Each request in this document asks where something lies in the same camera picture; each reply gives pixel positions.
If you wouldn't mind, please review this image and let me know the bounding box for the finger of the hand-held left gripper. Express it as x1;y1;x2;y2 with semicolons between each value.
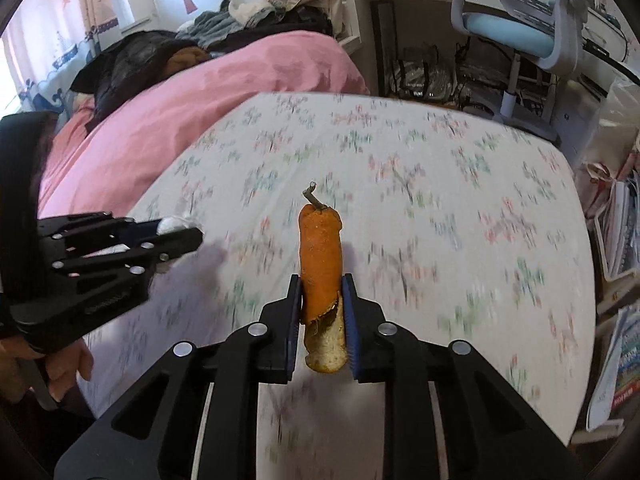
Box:
52;227;203;281
37;211;166;253

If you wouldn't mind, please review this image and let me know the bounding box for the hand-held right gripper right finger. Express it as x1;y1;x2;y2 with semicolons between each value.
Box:
341;274;586;480

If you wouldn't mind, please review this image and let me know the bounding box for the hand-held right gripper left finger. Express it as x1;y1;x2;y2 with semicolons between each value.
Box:
52;274;306;480

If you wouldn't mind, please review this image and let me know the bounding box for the orange peel with stem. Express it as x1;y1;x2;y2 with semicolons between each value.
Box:
298;181;348;375

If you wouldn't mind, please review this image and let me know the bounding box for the person's left hand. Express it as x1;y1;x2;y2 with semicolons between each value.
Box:
0;335;93;406

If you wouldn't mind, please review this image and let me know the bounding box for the pink blanket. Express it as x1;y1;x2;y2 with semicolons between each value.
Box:
37;30;371;221

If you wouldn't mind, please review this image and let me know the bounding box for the black jacket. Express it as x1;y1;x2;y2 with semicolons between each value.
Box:
70;30;201;116

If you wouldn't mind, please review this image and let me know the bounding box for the brown plush cloth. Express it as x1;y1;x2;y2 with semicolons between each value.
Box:
167;46;211;76

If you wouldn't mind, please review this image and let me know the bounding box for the white printed curtain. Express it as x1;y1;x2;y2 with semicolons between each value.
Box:
5;0;121;111

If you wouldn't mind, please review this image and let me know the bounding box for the pile of clothes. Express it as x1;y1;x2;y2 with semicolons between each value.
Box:
175;0;331;53

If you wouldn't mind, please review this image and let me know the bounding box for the dark striped bag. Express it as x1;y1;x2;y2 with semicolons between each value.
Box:
395;45;458;103

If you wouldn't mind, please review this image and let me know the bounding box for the stack of books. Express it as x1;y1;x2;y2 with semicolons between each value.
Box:
585;305;640;431

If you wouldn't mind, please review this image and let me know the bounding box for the beige tote bag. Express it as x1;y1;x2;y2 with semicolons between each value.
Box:
575;160;621;221

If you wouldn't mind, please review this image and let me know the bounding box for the white drawer cabinet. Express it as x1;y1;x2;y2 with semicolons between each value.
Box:
545;72;613;148

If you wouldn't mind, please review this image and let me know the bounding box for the blue and grey office chair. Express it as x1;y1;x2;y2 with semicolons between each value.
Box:
447;0;591;143

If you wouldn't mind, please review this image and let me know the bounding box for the clear plastic bag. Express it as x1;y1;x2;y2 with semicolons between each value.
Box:
580;77;640;171

